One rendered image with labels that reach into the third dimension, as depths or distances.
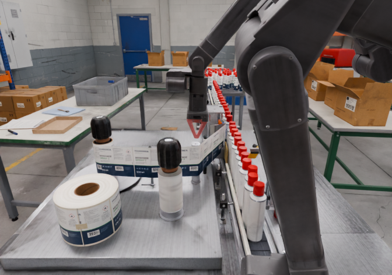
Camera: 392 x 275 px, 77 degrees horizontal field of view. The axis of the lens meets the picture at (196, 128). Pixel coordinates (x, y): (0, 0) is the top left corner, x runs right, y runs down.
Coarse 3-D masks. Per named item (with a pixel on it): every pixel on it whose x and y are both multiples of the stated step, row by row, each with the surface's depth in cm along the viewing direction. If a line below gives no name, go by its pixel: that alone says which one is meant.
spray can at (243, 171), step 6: (246, 162) 88; (240, 168) 91; (246, 168) 89; (240, 174) 90; (246, 174) 88; (240, 180) 90; (240, 186) 91; (240, 192) 92; (240, 198) 93; (240, 204) 93
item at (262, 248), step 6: (228, 180) 114; (234, 210) 94; (240, 210) 94; (240, 234) 83; (264, 234) 83; (264, 240) 80; (252, 246) 78; (258, 246) 78; (264, 246) 78; (252, 252) 76; (258, 252) 76; (264, 252) 76; (270, 252) 76
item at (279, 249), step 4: (264, 216) 80; (268, 216) 79; (268, 220) 77; (268, 224) 76; (268, 228) 75; (272, 228) 74; (272, 232) 73; (272, 236) 71; (276, 236) 71; (272, 240) 71; (276, 240) 70; (276, 244) 69; (276, 248) 68; (280, 248) 67; (280, 252) 66
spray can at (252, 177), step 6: (252, 174) 80; (252, 180) 79; (246, 186) 80; (252, 186) 79; (246, 192) 80; (246, 198) 81; (246, 204) 81; (246, 210) 82; (246, 216) 83; (246, 222) 84; (246, 228) 84
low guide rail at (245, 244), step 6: (228, 168) 117; (228, 174) 112; (234, 192) 99; (234, 198) 96; (234, 204) 93; (240, 216) 86; (240, 222) 83; (240, 228) 81; (246, 240) 76; (246, 246) 74; (246, 252) 72
